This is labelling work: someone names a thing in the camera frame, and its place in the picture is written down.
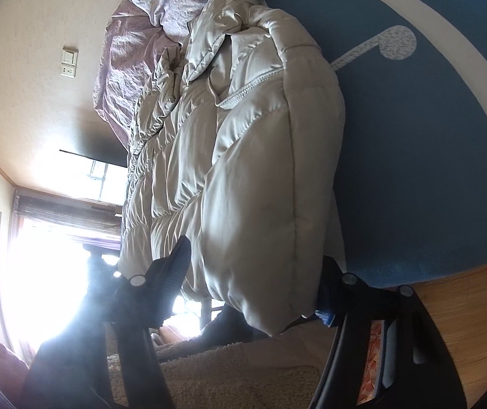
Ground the wooden bed frame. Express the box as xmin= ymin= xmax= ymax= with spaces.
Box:
xmin=412 ymin=264 xmax=487 ymax=406

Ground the beige puffer down jacket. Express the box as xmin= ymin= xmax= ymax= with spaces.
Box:
xmin=119 ymin=0 xmax=345 ymax=335

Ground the beige fleece sleeve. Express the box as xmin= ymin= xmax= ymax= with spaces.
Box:
xmin=105 ymin=320 xmax=334 ymax=409

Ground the white wall switch plate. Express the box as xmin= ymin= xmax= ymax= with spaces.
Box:
xmin=61 ymin=48 xmax=78 ymax=66

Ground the bright window with frame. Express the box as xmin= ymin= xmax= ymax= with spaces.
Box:
xmin=0 ymin=153 xmax=127 ymax=363

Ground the white wall power socket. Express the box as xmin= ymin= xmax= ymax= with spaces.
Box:
xmin=61 ymin=64 xmax=76 ymax=78

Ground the blue white bed sheet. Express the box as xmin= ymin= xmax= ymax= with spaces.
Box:
xmin=265 ymin=0 xmax=487 ymax=287

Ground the pink floral duvet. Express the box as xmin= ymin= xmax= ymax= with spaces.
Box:
xmin=93 ymin=0 xmax=208 ymax=150

